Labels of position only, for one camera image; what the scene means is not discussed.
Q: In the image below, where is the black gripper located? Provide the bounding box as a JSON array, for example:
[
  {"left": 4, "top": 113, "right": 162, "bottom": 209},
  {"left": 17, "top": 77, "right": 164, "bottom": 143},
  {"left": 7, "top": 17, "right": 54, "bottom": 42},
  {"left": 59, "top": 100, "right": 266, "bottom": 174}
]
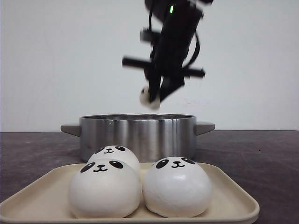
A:
[{"left": 122, "top": 4, "right": 205, "bottom": 103}]

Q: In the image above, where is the cream panda bun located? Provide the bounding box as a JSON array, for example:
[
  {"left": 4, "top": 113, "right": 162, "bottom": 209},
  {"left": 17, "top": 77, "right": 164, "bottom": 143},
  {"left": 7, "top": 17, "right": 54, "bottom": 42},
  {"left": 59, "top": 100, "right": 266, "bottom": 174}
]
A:
[{"left": 139, "top": 85, "right": 160, "bottom": 110}]

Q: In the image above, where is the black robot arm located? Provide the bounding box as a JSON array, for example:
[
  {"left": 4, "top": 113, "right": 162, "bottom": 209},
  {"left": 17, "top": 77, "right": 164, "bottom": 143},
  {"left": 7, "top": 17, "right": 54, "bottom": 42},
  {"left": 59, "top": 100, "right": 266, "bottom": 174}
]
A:
[{"left": 122, "top": 0, "right": 205, "bottom": 109}]

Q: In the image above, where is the stainless steel steamer pot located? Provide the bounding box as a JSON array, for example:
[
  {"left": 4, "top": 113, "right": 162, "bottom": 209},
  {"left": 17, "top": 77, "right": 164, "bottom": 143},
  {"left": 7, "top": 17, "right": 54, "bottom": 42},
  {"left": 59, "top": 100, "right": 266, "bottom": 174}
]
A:
[{"left": 61, "top": 114, "right": 215, "bottom": 162}]

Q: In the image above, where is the beige rectangular tray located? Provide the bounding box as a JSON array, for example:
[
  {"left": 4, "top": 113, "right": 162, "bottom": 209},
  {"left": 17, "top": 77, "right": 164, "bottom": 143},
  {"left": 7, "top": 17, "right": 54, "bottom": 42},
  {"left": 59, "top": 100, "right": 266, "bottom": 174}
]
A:
[{"left": 0, "top": 163, "right": 260, "bottom": 224}]

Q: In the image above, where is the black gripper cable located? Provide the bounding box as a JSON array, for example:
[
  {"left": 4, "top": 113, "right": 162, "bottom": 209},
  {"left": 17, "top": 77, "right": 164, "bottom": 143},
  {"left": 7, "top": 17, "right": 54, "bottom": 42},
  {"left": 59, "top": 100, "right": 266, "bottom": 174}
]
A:
[{"left": 182, "top": 31, "right": 201, "bottom": 68}]

